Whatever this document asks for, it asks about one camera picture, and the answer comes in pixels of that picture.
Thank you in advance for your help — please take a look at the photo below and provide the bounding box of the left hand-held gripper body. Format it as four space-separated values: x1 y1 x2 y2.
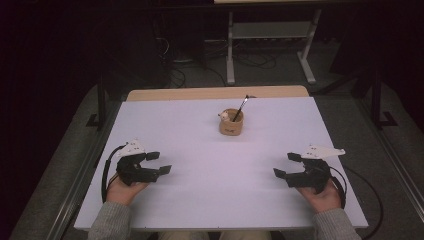
115 139 162 187

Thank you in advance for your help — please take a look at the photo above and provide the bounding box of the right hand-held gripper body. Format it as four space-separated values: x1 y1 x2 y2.
284 144 347 195

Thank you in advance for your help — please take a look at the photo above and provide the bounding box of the person's left hand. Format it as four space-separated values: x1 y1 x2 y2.
105 173 150 207

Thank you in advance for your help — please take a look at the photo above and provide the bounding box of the person's right hand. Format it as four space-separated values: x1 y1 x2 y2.
297 179 343 214

